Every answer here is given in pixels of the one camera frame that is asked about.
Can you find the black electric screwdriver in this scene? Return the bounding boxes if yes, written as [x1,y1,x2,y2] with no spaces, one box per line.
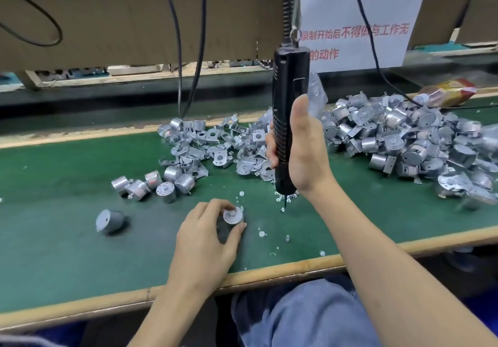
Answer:
[271,0,312,198]

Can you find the person's right forearm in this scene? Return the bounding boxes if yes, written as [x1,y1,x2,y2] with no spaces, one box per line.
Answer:
[305,178,498,347]

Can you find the pile of metal brackets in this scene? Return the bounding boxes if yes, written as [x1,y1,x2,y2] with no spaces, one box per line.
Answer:
[158,109,277,184]

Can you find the orange packet in plastic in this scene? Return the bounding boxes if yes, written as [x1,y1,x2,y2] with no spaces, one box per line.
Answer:
[412,78,478,110]

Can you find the black hanging cable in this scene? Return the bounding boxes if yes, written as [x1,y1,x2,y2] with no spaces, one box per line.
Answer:
[183,0,209,118]
[156,0,185,118]

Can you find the small clear plastic bag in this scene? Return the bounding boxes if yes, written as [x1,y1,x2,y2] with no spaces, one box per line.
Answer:
[307,70,329,122]

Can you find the silver round motor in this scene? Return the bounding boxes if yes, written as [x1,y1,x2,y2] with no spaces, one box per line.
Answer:
[223,206,245,227]

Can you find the pile of silver motors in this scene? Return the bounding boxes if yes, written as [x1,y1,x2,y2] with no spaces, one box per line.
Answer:
[95,164,199,235]

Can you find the brown back panel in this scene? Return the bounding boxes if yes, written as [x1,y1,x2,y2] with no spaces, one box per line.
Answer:
[0,0,498,73]

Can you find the person's right hand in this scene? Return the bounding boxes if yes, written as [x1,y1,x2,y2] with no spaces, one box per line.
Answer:
[266,94,336,200]

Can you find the pile of assembled motors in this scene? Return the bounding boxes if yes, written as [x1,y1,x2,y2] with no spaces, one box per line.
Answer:
[323,92,498,207]

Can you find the grey blue trousers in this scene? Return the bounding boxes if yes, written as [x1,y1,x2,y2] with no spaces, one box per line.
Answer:
[231,276,382,347]

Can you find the green bench mat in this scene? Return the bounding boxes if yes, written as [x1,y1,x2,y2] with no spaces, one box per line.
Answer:
[0,105,498,313]

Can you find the person's left hand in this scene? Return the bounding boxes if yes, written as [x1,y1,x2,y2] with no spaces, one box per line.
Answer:
[167,199,248,297]

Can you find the black looped cable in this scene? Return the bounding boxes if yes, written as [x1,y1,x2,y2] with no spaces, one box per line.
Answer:
[0,0,63,48]

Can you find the white paper sign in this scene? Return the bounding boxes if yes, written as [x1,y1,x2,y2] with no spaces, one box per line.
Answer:
[299,0,435,73]

